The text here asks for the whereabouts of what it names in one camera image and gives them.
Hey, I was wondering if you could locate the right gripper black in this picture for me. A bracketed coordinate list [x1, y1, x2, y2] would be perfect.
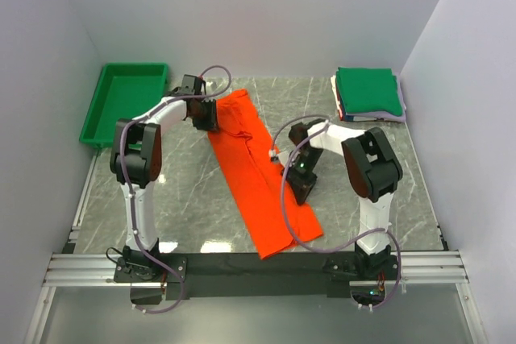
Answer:
[281, 147, 324, 205]

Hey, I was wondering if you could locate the orange t shirt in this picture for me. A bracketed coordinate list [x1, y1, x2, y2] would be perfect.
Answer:
[206, 88, 325, 260]

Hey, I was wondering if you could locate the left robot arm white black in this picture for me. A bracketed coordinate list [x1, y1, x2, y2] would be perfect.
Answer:
[110, 75, 218, 281]

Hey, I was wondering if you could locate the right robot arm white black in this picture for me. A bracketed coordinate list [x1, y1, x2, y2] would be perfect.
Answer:
[281, 118, 403, 280]

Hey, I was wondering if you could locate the red blue folded t shirt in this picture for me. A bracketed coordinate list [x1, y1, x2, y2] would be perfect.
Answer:
[337, 95, 355, 122]

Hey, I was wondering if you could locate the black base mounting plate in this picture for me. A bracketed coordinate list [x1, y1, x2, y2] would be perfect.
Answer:
[114, 251, 400, 300]

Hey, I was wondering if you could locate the green plastic bin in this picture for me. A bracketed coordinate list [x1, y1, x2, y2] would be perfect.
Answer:
[79, 62, 169, 149]

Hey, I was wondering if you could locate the white folded t shirt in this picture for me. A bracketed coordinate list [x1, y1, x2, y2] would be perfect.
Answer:
[330, 75, 342, 116]

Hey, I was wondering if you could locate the green folded t shirt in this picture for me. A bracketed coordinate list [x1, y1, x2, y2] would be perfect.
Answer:
[335, 67, 402, 116]

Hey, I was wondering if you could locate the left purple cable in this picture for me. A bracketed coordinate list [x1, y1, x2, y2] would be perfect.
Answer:
[120, 64, 233, 314]

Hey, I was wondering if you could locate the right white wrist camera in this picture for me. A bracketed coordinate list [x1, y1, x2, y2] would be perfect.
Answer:
[268, 149, 292, 167]

